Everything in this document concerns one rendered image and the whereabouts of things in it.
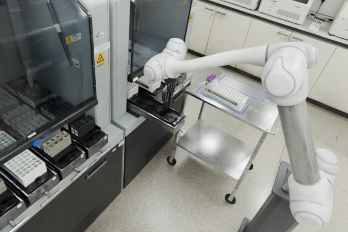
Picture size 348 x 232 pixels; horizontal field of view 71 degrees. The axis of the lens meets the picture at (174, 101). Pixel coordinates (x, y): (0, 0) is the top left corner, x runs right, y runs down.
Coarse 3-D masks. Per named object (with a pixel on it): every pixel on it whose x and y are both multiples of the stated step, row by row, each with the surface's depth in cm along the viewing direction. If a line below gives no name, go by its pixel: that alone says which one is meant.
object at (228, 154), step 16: (224, 80) 184; (240, 80) 188; (208, 96) 165; (256, 96) 173; (240, 112) 156; (256, 112) 159; (272, 112) 161; (192, 128) 217; (208, 128) 220; (256, 128) 149; (176, 144) 200; (192, 144) 202; (208, 144) 204; (224, 144) 207; (240, 144) 210; (208, 160) 191; (224, 160) 194; (240, 160) 196; (240, 176) 175
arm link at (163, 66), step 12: (252, 48) 105; (264, 48) 101; (156, 60) 112; (168, 60) 111; (192, 60) 109; (204, 60) 108; (216, 60) 108; (228, 60) 109; (240, 60) 108; (252, 60) 105; (264, 60) 101; (144, 72) 113; (156, 72) 110; (168, 72) 112; (180, 72) 111
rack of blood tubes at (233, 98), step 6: (204, 84) 164; (210, 84) 165; (216, 84) 167; (204, 90) 165; (210, 90) 169; (216, 90) 162; (222, 90) 162; (228, 90) 164; (216, 96) 162; (222, 96) 166; (228, 96) 157; (234, 96) 159; (240, 96) 160; (246, 96) 160; (222, 102) 162; (228, 102) 159; (234, 102) 163; (240, 102) 154; (234, 108) 158; (240, 108) 156
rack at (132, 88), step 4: (128, 84) 156; (132, 84) 156; (136, 84) 155; (128, 88) 151; (132, 88) 153; (136, 88) 154; (128, 92) 148; (132, 92) 151; (136, 92) 156; (128, 96) 150
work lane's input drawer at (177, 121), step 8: (136, 96) 155; (144, 96) 157; (128, 104) 150; (136, 104) 148; (144, 104) 151; (152, 104) 152; (160, 104) 153; (136, 112) 150; (144, 112) 146; (152, 112) 144; (160, 112) 147; (168, 112) 148; (176, 112) 149; (152, 120) 145; (160, 120) 142; (168, 120) 143; (176, 120) 142; (184, 120) 149; (168, 128) 141; (176, 128) 141
